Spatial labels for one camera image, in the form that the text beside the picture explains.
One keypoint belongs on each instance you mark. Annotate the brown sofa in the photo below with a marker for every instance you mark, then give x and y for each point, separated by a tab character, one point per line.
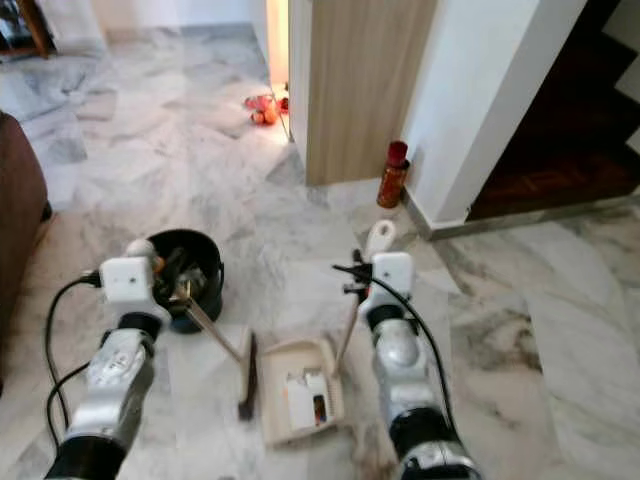
20	220

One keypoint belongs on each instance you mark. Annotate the black round bucket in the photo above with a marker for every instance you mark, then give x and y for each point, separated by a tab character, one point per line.
205	270

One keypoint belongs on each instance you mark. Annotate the brown wooden chair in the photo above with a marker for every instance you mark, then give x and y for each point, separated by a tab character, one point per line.
38	28

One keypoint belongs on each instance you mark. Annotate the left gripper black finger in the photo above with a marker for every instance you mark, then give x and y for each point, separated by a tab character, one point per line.
173	266

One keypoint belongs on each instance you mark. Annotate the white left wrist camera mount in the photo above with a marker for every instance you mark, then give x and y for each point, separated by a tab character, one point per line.
128	285

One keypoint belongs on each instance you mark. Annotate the red spray can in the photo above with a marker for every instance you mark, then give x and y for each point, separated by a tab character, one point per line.
393	177

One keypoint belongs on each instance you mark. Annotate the dark wooden stairs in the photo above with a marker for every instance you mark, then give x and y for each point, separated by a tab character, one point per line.
570	130

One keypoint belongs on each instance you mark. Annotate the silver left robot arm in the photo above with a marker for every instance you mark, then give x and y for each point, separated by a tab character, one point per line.
110	390

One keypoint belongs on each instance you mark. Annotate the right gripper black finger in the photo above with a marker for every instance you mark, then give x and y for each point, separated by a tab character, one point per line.
347	289
355	257

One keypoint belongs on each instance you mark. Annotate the small red ornament cluster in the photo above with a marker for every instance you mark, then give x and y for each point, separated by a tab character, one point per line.
265	108

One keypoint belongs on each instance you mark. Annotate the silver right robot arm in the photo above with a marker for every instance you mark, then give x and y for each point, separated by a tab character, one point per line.
410	390

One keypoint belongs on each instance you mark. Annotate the small beige purple-bristled broom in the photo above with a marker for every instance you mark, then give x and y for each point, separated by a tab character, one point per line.
247	378

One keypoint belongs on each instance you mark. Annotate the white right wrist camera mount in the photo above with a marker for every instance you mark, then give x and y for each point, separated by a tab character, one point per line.
391	280

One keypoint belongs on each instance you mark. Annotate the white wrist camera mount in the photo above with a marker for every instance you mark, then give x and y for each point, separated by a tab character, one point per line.
128	285
391	280

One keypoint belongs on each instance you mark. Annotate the light wood panel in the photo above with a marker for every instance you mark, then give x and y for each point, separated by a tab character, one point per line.
365	90

